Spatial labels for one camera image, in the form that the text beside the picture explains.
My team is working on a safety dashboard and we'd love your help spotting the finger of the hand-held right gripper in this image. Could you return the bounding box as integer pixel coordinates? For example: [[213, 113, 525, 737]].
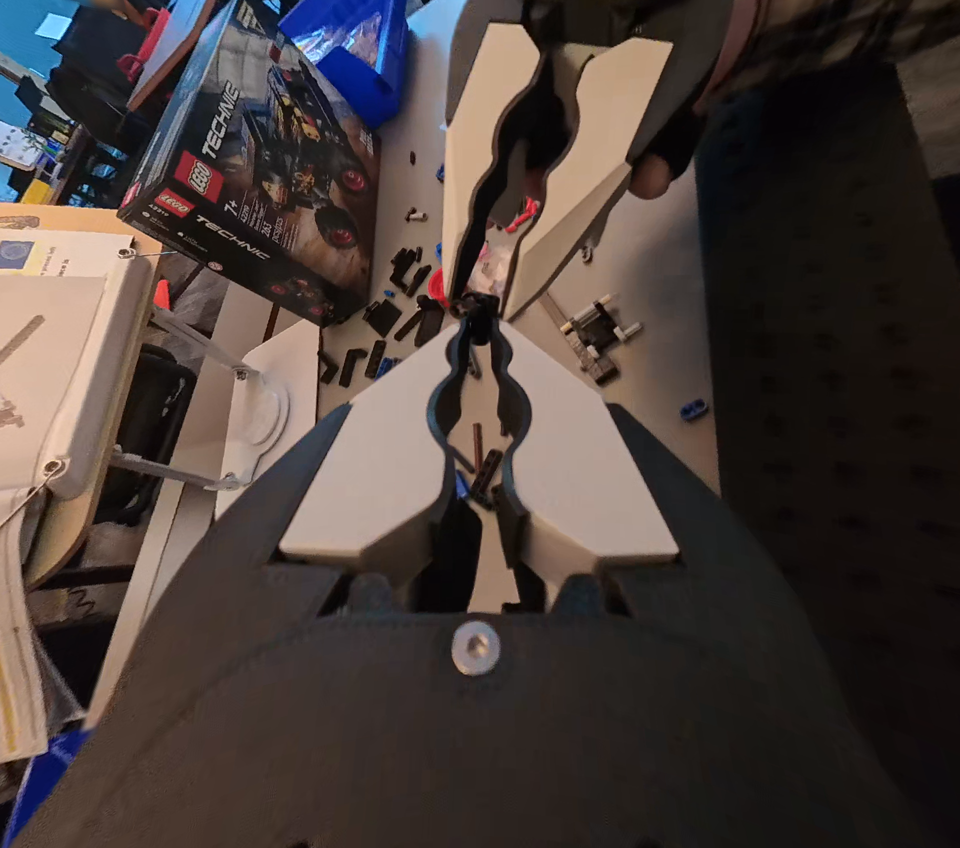
[[441, 21, 546, 311], [501, 36, 675, 323]]

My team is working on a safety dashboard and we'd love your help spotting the blue plastic object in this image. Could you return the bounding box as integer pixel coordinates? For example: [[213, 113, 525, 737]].
[[279, 0, 410, 129]]

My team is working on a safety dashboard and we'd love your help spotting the black dotted mat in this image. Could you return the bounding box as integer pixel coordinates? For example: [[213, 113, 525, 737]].
[[693, 60, 960, 848]]

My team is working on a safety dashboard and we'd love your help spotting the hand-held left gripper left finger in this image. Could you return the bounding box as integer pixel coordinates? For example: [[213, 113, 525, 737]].
[[279, 323, 481, 613]]

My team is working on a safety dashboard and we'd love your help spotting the instruction booklet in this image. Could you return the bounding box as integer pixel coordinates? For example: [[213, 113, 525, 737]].
[[0, 203, 162, 763]]

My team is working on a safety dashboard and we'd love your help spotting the small black axle connector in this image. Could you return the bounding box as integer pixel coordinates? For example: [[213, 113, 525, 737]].
[[450, 291, 502, 369]]

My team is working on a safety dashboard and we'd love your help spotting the black toy set box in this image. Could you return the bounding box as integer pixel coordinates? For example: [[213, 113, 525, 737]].
[[117, 0, 382, 328]]

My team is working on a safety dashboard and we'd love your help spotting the grey desk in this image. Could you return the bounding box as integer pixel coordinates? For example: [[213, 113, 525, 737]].
[[86, 0, 721, 714]]

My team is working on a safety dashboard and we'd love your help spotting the pile of black and blue bricks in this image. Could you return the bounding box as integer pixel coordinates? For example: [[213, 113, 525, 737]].
[[318, 248, 511, 512]]

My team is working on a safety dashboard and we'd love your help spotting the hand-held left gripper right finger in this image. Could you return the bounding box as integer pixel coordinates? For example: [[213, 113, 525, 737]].
[[491, 321, 681, 613]]

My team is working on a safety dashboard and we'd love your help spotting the blue storage bin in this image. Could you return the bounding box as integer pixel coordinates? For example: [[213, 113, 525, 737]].
[[0, 728, 91, 848]]

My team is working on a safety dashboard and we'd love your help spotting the person's right hand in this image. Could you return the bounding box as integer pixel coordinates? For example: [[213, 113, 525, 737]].
[[628, 152, 674, 201]]

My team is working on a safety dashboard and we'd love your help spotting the black beam frame assembly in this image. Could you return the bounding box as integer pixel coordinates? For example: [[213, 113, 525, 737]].
[[541, 293, 645, 384]]

